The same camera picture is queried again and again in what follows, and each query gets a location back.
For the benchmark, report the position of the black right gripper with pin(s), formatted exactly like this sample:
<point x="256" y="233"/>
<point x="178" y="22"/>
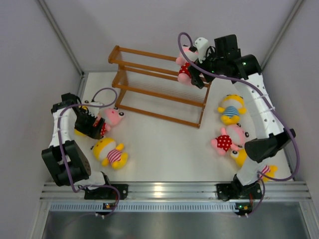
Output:
<point x="196" y="79"/>

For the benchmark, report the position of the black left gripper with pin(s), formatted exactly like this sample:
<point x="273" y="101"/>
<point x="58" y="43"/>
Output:
<point x="90" y="130"/>

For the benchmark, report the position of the pink red-dotted toy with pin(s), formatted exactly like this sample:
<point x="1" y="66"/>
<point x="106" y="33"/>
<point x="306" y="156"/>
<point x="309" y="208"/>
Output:
<point x="232" y="137"/>
<point x="184" y="76"/>
<point x="112" y="117"/>

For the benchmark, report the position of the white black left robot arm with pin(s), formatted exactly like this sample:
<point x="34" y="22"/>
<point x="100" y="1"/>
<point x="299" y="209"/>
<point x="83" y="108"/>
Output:
<point x="64" y="159"/>

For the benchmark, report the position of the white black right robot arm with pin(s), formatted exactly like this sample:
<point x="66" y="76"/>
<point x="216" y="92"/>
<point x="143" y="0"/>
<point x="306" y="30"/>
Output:
<point x="224" y="61"/>

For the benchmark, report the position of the brown wooden shelf rack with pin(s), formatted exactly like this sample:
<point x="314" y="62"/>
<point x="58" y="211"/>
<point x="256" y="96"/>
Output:
<point x="148" y="85"/>

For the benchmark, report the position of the yellow blue-striped toy left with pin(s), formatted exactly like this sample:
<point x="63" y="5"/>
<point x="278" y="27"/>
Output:
<point x="83" y="109"/>

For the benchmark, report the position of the yellow blue-striped toy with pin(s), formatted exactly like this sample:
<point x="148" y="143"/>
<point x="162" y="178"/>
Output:
<point x="231" y="108"/>
<point x="83" y="109"/>

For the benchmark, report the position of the yellow pink-striped toy left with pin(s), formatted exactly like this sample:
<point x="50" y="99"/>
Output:
<point x="108" y="152"/>

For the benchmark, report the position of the yellow pink-striped toy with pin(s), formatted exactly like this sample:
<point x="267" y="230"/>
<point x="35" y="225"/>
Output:
<point x="108" y="152"/>
<point x="240" y="156"/>

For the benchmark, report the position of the yellow blue-striped toy right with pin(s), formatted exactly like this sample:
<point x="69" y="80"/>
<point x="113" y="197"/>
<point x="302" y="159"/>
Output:
<point x="231" y="108"/>

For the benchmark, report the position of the yellow pink-striped toy right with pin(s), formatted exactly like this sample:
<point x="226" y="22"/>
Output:
<point x="240" y="156"/>

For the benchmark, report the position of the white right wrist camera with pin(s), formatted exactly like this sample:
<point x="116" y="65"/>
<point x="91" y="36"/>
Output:
<point x="201" y="44"/>

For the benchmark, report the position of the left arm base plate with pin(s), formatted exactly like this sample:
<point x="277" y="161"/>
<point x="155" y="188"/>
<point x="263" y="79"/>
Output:
<point x="102" y="193"/>

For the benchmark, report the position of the aluminium front rail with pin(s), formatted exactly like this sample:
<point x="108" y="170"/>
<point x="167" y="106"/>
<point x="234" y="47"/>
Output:
<point x="290" y="191"/>

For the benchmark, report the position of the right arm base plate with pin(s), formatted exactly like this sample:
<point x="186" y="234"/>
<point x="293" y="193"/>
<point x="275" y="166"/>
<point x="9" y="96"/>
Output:
<point x="231" y="191"/>

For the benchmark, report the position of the perforated grey cable duct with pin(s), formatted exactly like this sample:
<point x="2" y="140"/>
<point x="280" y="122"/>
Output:
<point x="100" y="207"/>

